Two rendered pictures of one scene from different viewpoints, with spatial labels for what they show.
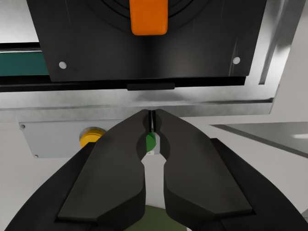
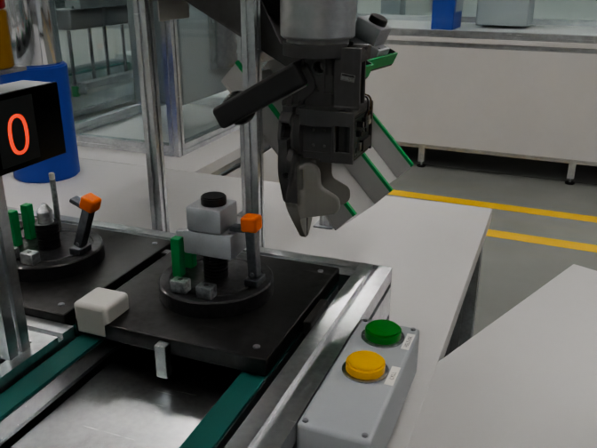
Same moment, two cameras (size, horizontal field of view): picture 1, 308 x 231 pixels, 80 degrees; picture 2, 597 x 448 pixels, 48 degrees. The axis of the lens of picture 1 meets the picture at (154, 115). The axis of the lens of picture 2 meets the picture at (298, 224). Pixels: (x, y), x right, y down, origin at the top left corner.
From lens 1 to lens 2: 0.74 m
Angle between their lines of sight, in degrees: 81
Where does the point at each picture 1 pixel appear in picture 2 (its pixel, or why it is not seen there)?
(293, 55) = not seen: hidden behind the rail
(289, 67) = not seen: hidden behind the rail
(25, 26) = (200, 414)
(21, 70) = (239, 403)
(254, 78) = (346, 271)
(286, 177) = (577, 307)
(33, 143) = (339, 426)
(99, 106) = (320, 356)
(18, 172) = not seen: outside the picture
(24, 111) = (284, 408)
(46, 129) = (322, 402)
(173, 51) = (290, 293)
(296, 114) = (447, 298)
